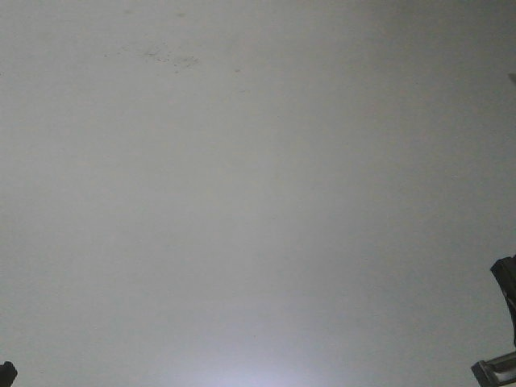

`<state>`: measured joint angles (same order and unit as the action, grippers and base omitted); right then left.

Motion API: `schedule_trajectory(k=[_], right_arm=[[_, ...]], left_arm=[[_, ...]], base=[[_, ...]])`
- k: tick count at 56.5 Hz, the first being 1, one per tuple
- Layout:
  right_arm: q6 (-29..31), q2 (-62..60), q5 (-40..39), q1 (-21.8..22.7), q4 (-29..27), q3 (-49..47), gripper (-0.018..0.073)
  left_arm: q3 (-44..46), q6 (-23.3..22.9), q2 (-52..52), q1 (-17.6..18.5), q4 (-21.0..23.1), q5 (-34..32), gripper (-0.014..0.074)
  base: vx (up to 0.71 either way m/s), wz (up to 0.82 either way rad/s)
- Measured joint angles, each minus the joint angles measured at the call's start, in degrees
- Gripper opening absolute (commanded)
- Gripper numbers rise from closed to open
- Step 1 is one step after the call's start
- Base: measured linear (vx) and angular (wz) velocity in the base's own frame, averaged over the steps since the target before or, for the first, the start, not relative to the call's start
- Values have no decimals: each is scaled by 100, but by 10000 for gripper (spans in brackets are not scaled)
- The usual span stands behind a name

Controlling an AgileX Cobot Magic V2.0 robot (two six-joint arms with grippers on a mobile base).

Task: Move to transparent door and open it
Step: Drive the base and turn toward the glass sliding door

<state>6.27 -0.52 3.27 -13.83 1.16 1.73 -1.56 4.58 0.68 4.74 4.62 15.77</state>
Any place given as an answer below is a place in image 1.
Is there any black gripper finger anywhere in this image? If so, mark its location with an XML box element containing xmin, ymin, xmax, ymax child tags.
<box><xmin>490</xmin><ymin>256</ymin><xmax>516</xmax><ymax>332</ymax></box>
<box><xmin>471</xmin><ymin>352</ymin><xmax>515</xmax><ymax>387</ymax></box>

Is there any black part at lower left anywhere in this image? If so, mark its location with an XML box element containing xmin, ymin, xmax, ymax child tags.
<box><xmin>0</xmin><ymin>361</ymin><xmax>18</xmax><ymax>387</ymax></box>

